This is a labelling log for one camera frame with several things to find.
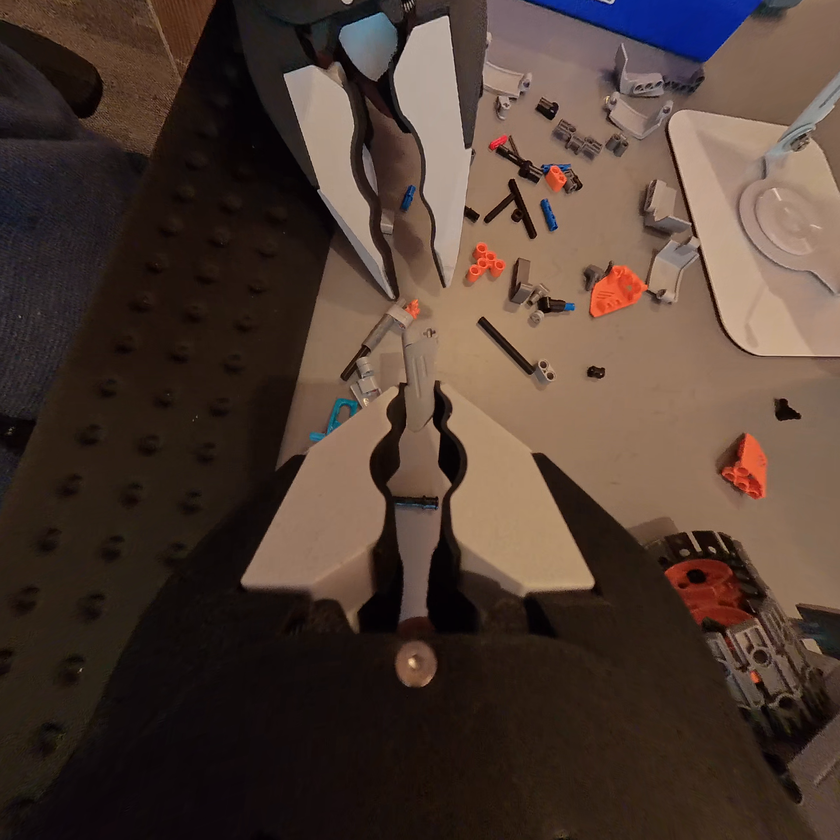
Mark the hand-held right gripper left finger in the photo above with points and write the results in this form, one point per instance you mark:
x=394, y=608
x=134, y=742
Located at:
x=315, y=525

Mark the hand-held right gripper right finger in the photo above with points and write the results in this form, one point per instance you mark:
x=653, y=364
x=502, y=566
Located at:
x=525, y=525

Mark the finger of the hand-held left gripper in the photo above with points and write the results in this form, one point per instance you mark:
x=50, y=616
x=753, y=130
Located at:
x=321, y=144
x=433, y=98

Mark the light grey cross-hole connector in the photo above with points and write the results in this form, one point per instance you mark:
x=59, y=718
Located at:
x=430, y=334

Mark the dark grey elbow connector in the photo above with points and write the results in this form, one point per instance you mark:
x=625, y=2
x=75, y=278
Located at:
x=539, y=294

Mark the light grey small connector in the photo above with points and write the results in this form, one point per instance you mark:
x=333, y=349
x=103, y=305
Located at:
x=505, y=107

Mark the grey curved panel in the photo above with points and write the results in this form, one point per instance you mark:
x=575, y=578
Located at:
x=636, y=118
x=505, y=79
x=666, y=210
x=673, y=269

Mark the black thin axle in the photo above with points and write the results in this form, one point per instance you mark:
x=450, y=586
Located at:
x=513, y=157

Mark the teal separator tool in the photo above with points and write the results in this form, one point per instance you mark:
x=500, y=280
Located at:
x=334, y=420

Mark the black short connector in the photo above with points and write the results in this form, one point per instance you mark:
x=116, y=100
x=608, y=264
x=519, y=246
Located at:
x=546, y=108

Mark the orange two-hole connector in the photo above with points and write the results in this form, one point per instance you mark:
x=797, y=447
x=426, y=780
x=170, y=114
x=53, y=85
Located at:
x=556, y=178

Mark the light grey long block piece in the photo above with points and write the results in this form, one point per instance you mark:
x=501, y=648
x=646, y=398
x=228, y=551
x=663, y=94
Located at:
x=367, y=384

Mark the grey double-hole connector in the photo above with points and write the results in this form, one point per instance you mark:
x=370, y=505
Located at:
x=546, y=372

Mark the dark grey ribbed connector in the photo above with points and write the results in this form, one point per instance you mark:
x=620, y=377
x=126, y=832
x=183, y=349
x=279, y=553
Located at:
x=573, y=180

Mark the orange five-hole connector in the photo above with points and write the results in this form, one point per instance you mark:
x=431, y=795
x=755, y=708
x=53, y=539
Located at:
x=485, y=262

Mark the long black axle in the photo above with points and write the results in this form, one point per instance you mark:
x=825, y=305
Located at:
x=505, y=344

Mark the dark grey tube connector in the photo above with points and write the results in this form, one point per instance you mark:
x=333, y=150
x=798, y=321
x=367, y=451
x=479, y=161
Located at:
x=617, y=144

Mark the grey cylinder axle assembly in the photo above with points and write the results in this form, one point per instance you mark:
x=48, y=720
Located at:
x=380, y=334

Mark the black dimpled mat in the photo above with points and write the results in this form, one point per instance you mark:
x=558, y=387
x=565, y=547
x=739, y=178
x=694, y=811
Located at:
x=164, y=394

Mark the grey L-shaped beam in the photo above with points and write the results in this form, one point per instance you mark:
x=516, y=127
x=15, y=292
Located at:
x=522, y=282

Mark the light grey angled panel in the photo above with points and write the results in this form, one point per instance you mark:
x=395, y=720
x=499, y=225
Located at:
x=636, y=72

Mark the blue storage box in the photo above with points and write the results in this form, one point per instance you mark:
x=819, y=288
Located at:
x=643, y=26

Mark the black connector with blue pin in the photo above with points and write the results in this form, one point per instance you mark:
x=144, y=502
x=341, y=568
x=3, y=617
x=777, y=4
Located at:
x=558, y=304

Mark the orange wedge brick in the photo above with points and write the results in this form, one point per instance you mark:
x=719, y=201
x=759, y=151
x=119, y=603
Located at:
x=745, y=466

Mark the tracked toy robot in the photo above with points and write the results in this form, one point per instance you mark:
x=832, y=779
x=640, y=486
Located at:
x=735, y=623

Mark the dark grey pin connector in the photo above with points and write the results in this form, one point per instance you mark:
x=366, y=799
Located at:
x=596, y=274

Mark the orange flat panel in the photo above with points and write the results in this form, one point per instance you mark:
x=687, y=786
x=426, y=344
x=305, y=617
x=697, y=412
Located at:
x=617, y=292

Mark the dark grey short beam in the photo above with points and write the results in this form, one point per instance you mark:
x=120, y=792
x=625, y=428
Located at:
x=684, y=80

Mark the black small angled connector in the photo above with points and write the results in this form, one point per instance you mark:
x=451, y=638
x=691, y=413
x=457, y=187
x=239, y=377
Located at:
x=786, y=409

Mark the white stand base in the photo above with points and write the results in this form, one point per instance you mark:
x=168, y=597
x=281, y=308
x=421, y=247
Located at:
x=715, y=262

